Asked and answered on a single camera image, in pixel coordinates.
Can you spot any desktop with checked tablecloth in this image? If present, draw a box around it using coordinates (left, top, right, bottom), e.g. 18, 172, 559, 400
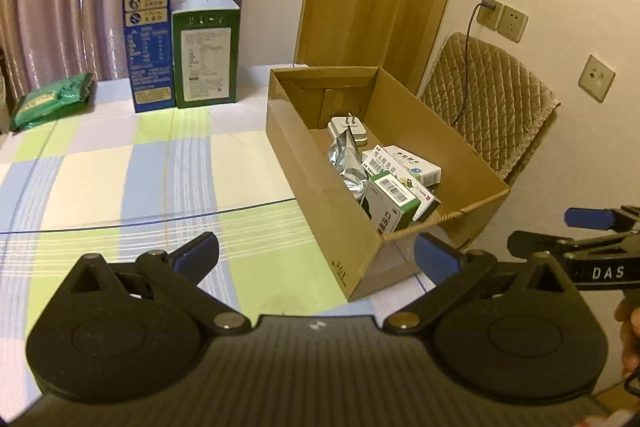
0, 64, 441, 343

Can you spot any person's right hand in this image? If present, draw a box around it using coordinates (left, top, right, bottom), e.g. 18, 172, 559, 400
614, 297, 640, 380

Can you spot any green plastic packet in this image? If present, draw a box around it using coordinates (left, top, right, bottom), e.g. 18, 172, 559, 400
9, 72, 96, 134

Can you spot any long white medicine box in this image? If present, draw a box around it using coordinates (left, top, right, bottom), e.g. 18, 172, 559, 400
361, 147, 442, 222

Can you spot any tall green carton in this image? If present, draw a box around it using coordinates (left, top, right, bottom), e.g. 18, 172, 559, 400
171, 0, 241, 110

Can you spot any brown cardboard box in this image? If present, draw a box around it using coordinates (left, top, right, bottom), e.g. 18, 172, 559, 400
265, 66, 510, 303

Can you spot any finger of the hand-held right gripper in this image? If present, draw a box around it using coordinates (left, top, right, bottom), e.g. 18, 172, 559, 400
565, 206, 640, 231
506, 231, 577, 261

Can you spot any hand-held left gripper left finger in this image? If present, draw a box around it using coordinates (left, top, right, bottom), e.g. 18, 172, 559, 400
62, 231, 252, 337

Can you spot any green and white medicine box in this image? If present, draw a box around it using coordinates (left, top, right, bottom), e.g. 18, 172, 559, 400
361, 172, 422, 242

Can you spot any quilted beige chair cover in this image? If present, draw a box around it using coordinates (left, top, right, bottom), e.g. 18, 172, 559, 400
417, 32, 562, 188

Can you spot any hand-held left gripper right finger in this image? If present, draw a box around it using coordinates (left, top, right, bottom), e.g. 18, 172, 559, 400
382, 231, 583, 337

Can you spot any small white medicine box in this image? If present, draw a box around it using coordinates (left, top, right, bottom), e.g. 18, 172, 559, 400
384, 145, 442, 186

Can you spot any white plug adapter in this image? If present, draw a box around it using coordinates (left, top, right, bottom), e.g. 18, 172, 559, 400
328, 113, 371, 148

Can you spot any grey charger cable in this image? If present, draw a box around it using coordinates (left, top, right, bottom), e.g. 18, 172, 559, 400
452, 2, 495, 128

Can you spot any silver foil bag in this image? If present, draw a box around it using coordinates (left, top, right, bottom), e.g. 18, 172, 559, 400
327, 127, 374, 206

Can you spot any tall blue carton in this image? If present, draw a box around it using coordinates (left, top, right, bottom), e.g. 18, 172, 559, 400
121, 0, 177, 114

